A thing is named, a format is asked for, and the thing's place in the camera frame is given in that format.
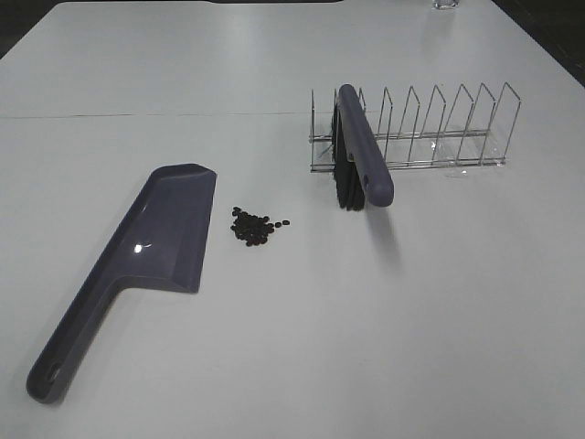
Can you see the pile of coffee beans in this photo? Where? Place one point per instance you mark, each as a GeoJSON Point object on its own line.
{"type": "Point", "coordinates": [254, 230]}

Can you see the purple plastic dustpan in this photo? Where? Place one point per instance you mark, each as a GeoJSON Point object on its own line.
{"type": "Point", "coordinates": [160, 244]}

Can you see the clear glass cup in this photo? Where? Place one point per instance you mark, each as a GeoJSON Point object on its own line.
{"type": "Point", "coordinates": [445, 4]}

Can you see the metal wire dish rack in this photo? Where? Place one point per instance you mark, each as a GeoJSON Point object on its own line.
{"type": "Point", "coordinates": [465, 128]}

